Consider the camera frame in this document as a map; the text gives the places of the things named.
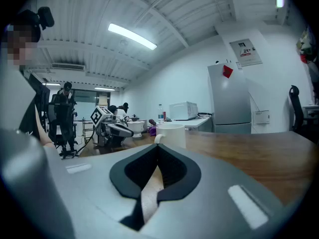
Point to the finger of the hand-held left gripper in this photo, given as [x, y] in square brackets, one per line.
[122, 131]

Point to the red drink can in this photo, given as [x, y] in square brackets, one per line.
[164, 116]

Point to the colourful patterned bundle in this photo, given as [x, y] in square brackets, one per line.
[304, 46]

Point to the white microwave oven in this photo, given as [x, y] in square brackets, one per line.
[183, 111]

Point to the white side table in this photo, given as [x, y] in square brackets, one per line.
[197, 122]

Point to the black high-back office chair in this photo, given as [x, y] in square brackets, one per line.
[296, 108]

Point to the red diamond paper decoration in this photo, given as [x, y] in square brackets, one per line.
[227, 71]

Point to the ceiling air conditioner vent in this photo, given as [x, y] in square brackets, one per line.
[67, 67]

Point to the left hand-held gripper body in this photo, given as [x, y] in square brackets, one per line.
[102, 116]

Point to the person's face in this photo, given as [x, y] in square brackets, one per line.
[20, 48]

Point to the purple cloth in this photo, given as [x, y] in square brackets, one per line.
[152, 131]

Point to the silver refrigerator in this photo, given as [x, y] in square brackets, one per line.
[229, 101]

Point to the white shelf unit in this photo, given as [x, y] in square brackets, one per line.
[311, 109]

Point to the grey wall electrical panel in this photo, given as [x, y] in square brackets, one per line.
[245, 52]

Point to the black mesh office chair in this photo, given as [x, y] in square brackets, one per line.
[61, 123]

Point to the person's black clothing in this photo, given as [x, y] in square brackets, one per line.
[28, 123]

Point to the person's left forearm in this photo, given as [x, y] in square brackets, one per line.
[45, 136]

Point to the white wall box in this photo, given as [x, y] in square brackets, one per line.
[261, 117]

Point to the black head-mounted camera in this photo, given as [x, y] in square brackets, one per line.
[46, 17]

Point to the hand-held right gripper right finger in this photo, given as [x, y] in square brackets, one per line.
[211, 208]

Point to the person's light shirt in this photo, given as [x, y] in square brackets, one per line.
[12, 96]

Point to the clear plastic water bottle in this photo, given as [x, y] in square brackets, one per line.
[160, 116]

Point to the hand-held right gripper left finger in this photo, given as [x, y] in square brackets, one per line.
[87, 183]

